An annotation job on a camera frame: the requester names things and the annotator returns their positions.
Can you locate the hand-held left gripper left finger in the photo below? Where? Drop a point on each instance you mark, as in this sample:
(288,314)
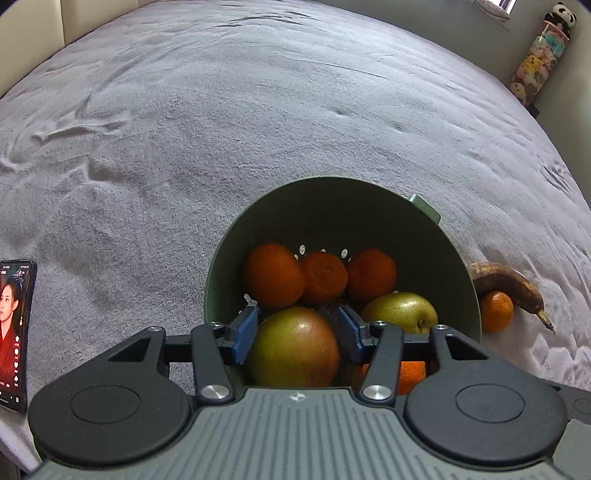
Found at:
(244,336)

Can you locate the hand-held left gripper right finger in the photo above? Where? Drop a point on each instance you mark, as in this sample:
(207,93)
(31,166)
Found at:
(351,336)

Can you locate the red-blushed pear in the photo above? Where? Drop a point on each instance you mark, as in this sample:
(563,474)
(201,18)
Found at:
(295,346)

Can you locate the yellow-green pear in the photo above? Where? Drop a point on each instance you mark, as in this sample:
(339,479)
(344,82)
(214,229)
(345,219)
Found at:
(401,309)

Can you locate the tangerine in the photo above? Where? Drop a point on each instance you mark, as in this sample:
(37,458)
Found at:
(496,311)
(274,277)
(325,277)
(371,274)
(412,376)

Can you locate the green colander bowl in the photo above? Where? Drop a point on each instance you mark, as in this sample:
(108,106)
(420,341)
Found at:
(332,212)

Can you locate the brown overripe banana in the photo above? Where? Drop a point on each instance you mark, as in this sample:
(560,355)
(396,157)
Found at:
(508,279)

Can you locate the black smartphone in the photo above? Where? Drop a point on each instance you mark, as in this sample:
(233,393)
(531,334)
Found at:
(14,323)

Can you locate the clear tube of plush toys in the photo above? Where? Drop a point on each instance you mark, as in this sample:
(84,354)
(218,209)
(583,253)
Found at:
(538,69)

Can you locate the beige padded headboard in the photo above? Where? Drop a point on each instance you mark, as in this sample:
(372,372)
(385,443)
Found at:
(69,27)

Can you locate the panda plush toy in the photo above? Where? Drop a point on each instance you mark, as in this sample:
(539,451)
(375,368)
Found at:
(561,16)

